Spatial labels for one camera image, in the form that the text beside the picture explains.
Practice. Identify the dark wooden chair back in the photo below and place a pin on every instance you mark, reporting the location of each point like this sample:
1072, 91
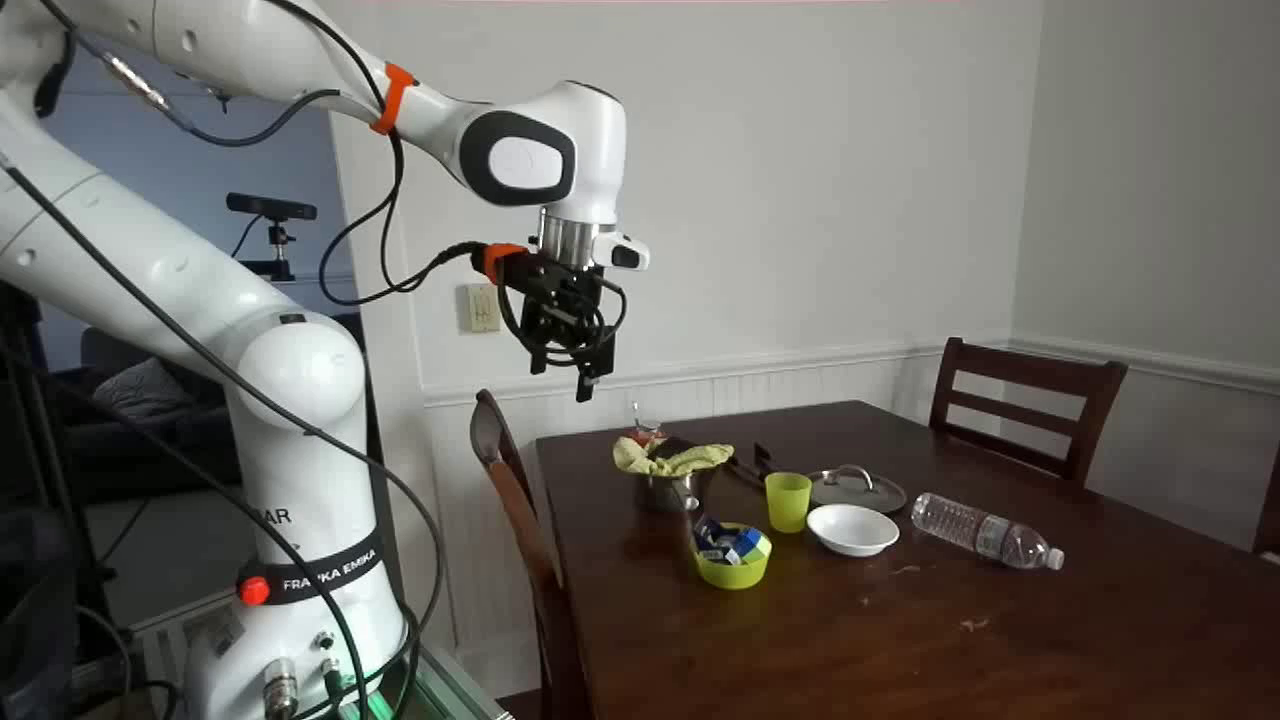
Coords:
976, 389

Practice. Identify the dark wooden chair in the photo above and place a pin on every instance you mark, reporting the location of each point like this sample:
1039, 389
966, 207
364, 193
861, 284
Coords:
976, 389
563, 677

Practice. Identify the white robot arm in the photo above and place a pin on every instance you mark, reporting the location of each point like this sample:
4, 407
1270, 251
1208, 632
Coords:
294, 381

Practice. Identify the wall light switch plate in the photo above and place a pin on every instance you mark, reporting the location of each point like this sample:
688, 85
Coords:
476, 310

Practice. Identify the clear plastic water bottle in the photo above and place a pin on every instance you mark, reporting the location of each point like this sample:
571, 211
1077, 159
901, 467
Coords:
986, 534

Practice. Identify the white plate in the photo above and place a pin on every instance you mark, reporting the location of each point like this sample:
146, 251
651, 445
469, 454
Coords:
855, 531

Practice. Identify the yellow-green bowl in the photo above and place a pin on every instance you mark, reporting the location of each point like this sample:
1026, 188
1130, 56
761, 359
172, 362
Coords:
732, 578

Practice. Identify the metal pot with yellow cloth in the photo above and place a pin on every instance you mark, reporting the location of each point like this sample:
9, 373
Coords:
671, 467

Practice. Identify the dark wooden chair left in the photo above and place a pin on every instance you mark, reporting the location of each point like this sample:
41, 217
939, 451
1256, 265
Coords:
563, 677

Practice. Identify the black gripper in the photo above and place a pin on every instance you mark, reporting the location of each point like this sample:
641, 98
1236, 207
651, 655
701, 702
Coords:
558, 315

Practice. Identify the yellow-green plastic cup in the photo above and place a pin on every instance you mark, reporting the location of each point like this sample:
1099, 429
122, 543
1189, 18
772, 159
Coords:
785, 499

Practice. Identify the black camera on stand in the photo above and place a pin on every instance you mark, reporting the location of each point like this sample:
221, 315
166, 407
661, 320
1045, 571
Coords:
273, 215

